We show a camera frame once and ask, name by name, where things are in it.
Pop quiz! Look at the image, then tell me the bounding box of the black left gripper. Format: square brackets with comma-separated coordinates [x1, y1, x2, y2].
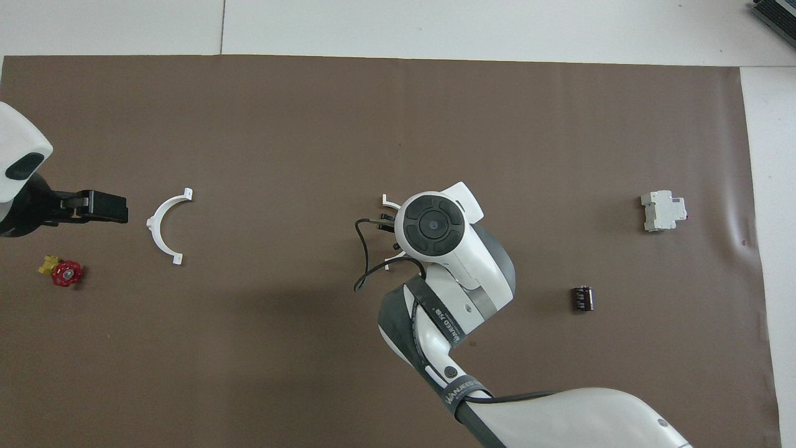
[0, 173, 129, 238]

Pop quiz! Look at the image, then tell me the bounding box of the white half pipe clamp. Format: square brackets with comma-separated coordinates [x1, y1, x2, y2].
[146, 187, 193, 267]
[381, 194, 408, 271]

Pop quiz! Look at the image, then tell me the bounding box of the brown table mat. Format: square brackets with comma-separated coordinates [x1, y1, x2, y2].
[0, 55, 783, 448]

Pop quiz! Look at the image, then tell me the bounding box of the white circuit breaker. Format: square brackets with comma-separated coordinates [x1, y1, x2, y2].
[641, 190, 688, 233]

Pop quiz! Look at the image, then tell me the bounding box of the grey ridged device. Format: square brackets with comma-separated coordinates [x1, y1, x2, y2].
[749, 0, 796, 41]

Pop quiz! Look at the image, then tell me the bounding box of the red handle brass valve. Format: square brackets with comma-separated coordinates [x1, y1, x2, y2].
[39, 254, 83, 288]

